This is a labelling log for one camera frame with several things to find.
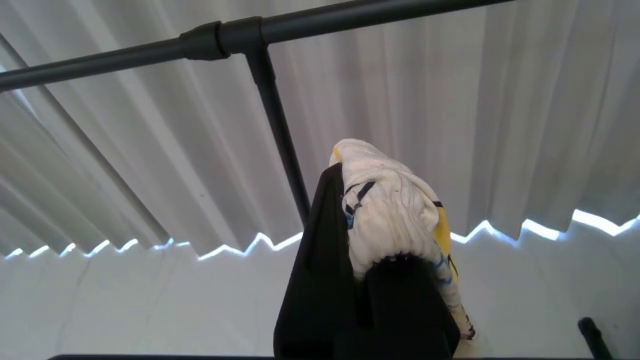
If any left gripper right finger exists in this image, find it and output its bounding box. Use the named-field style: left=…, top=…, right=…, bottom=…
left=356, top=253, right=462, bottom=359

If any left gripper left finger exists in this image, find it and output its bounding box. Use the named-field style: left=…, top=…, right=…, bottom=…
left=273, top=163, right=362, bottom=359

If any cream printed garment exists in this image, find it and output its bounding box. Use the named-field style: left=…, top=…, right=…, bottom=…
left=328, top=138, right=477, bottom=359

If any black clothes rack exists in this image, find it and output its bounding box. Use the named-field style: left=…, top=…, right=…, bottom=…
left=0, top=0, right=614, bottom=360

